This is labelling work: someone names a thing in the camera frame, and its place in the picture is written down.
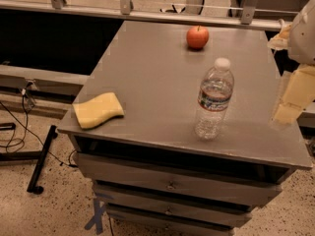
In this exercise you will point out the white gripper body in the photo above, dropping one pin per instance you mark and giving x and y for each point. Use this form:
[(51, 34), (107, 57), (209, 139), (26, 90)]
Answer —
[(303, 38)]

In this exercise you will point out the clear plastic water bottle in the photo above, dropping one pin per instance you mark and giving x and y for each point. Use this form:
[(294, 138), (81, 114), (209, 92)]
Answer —
[(213, 99)]

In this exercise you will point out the grey drawer cabinet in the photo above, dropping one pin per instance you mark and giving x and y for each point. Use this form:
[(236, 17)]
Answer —
[(149, 166)]

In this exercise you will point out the red apple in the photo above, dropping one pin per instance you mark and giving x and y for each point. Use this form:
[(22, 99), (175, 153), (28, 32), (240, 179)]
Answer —
[(197, 37)]

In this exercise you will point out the black metal stand leg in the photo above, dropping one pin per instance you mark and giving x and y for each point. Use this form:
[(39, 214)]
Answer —
[(38, 156)]

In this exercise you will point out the yellow sponge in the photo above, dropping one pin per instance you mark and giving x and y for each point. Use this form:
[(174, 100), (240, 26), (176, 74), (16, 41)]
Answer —
[(98, 110)]

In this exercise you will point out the grey metal railing frame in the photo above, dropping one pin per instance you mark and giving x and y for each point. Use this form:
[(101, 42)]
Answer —
[(242, 14)]

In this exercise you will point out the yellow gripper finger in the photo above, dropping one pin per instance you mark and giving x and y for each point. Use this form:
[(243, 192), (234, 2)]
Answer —
[(296, 92), (280, 40)]

